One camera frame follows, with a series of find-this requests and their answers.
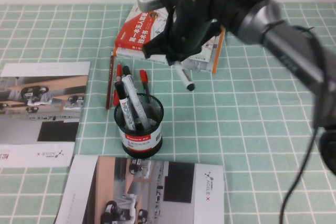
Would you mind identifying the white book with orange spine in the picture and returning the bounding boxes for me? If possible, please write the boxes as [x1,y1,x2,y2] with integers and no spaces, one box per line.
[112,28,226,74]

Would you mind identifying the black mesh pen holder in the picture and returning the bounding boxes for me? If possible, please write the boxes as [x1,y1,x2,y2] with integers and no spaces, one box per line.
[113,92,165,159]

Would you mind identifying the white marker with black cap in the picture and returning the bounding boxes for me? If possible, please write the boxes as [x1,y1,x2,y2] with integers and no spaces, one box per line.
[114,80,137,132]
[173,60,196,93]
[121,66,152,130]

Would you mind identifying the AgileX brochure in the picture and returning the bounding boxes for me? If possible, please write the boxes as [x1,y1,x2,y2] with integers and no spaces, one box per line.
[54,154,225,224]
[0,61,91,168]

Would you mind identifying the green checked tablecloth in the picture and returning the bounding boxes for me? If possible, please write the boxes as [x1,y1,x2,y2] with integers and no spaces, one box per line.
[0,3,336,224]

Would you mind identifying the red and white map book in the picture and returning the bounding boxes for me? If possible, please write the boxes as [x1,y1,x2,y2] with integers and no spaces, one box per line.
[114,5,219,63]

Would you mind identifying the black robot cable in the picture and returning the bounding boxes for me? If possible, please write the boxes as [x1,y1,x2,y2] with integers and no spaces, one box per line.
[277,125,326,224]

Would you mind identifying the black pen with red cap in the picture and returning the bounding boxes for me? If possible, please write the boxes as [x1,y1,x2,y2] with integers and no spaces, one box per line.
[139,69,152,104]

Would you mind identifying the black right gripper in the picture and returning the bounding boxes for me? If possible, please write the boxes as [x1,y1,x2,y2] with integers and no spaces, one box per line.
[143,0,229,66]

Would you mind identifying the brown wooden pencil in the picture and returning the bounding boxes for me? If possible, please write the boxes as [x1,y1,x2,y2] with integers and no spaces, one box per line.
[105,50,116,111]

